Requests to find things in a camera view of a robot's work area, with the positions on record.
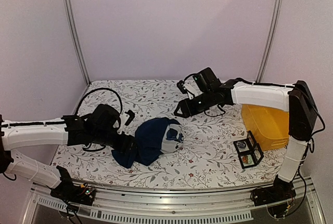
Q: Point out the right aluminium corner post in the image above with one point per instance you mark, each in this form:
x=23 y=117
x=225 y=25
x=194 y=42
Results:
x=269 y=41

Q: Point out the aluminium corner post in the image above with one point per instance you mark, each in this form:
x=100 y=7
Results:
x=76 y=41
x=269 y=41

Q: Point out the left aluminium corner post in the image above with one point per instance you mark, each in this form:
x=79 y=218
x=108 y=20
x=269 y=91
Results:
x=76 y=41

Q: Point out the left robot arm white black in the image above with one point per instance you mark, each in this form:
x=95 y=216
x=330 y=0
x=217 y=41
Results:
x=103 y=126

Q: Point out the black display box orange brooch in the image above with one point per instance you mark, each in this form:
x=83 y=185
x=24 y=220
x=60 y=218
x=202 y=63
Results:
x=251 y=158

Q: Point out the floral patterned table mat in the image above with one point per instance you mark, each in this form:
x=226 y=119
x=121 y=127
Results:
x=207 y=158

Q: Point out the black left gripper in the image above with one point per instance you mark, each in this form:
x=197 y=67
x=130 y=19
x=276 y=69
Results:
x=124 y=145

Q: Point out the aluminium front rail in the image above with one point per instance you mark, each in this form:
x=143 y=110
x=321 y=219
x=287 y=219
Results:
x=116 y=204

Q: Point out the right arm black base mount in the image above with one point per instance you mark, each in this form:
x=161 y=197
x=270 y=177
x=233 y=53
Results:
x=279 y=191

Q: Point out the navy blue printed t-shirt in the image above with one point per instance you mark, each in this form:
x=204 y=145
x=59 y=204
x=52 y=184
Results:
x=156 y=137

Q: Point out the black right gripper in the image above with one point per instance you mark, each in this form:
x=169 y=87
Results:
x=182 y=103

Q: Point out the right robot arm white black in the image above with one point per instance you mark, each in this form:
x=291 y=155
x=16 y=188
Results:
x=295 y=99

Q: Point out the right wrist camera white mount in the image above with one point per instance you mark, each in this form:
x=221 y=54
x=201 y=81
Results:
x=186 y=87

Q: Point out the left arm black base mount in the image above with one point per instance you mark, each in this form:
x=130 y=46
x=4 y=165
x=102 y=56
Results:
x=69 y=192

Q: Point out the yellow plastic basket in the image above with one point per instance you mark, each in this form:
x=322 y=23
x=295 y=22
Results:
x=269 y=126

